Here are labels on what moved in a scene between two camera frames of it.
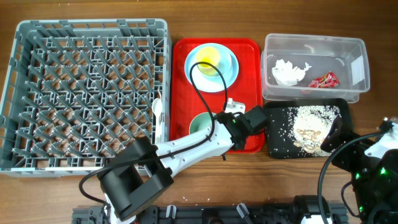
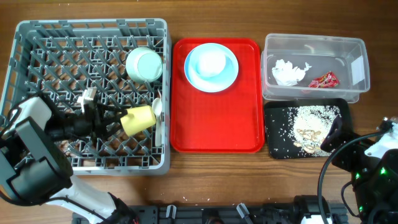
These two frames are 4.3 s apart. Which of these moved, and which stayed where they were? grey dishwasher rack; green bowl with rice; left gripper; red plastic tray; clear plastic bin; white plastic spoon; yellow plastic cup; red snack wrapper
Moved: green bowl with rice; left gripper; yellow plastic cup
Stayed: white plastic spoon; red snack wrapper; clear plastic bin; grey dishwasher rack; red plastic tray
